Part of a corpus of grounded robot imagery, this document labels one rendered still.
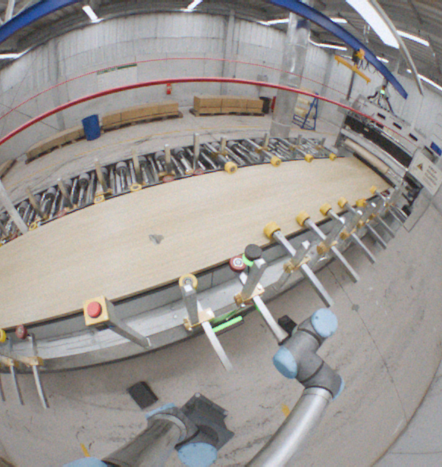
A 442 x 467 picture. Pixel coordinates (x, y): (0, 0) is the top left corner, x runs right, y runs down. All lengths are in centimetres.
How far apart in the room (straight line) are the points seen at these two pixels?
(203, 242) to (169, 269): 22
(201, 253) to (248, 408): 132
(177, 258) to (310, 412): 80
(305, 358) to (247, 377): 119
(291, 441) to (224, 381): 128
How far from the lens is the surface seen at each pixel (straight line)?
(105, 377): 187
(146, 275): 89
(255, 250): 65
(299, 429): 47
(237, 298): 86
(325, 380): 56
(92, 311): 52
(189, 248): 94
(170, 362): 168
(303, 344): 54
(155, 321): 110
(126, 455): 48
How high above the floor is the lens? 166
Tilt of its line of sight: 49 degrees down
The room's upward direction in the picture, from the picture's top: 7 degrees clockwise
